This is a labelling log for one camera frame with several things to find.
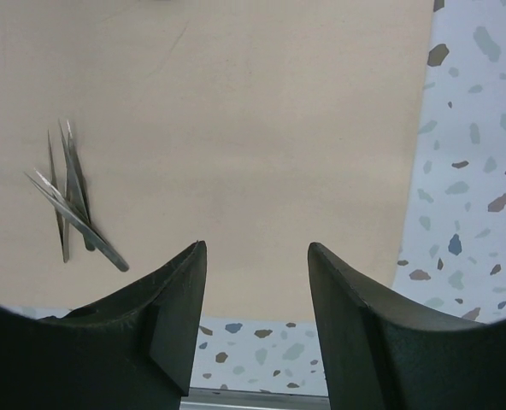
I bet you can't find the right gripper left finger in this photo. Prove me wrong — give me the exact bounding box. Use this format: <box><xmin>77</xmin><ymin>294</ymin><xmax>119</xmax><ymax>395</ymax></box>
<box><xmin>0</xmin><ymin>241</ymin><xmax>207</xmax><ymax>409</ymax></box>

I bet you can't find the aluminium front rail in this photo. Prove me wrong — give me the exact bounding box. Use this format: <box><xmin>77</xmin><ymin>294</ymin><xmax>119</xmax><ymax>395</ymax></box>
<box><xmin>180</xmin><ymin>388</ymin><xmax>330</xmax><ymax>410</ymax></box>

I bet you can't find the beige cloth wrap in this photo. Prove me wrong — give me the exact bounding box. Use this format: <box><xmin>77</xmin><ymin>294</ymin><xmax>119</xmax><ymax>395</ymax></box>
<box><xmin>0</xmin><ymin>1</ymin><xmax>432</xmax><ymax>320</ymax></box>

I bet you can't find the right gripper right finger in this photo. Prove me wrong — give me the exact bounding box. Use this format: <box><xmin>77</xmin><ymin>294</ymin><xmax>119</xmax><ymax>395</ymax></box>
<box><xmin>308</xmin><ymin>243</ymin><xmax>506</xmax><ymax>409</ymax></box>

